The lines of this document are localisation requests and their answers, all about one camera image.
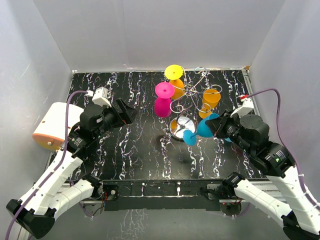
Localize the white orange appliance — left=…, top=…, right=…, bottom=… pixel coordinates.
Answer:
left=32, top=101, right=85, bottom=151

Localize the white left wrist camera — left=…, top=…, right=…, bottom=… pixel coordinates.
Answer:
left=87, top=86, right=112, bottom=108

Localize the magenta wine glass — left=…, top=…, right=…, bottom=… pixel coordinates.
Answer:
left=154, top=82, right=175, bottom=118

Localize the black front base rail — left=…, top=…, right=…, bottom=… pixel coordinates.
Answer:
left=74, top=178, right=246, bottom=213

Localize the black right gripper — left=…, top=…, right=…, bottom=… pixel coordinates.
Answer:
left=205, top=108, right=253, bottom=155

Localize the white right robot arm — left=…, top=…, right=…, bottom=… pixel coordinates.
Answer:
left=205, top=112, right=320, bottom=240

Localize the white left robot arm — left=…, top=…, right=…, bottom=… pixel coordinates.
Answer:
left=6, top=98, right=138, bottom=239

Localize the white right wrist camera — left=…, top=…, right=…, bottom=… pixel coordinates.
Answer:
left=230, top=95, right=254, bottom=118

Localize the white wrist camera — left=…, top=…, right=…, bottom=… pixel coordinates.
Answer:
left=87, top=86, right=112, bottom=108
left=230, top=95, right=254, bottom=118

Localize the blue wine glass front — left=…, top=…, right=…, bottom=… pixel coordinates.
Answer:
left=183, top=113, right=219, bottom=146

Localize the orange wine glass on rack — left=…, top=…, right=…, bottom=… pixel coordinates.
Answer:
left=198, top=89, right=221, bottom=119

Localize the chrome wire wine glass rack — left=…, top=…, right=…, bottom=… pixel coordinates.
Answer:
left=170, top=66, right=223, bottom=141

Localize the orange wine glass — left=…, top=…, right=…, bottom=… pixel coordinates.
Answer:
left=198, top=89, right=221, bottom=119
left=164, top=64, right=185, bottom=100

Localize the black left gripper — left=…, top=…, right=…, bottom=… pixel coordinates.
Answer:
left=94, top=98, right=139, bottom=139

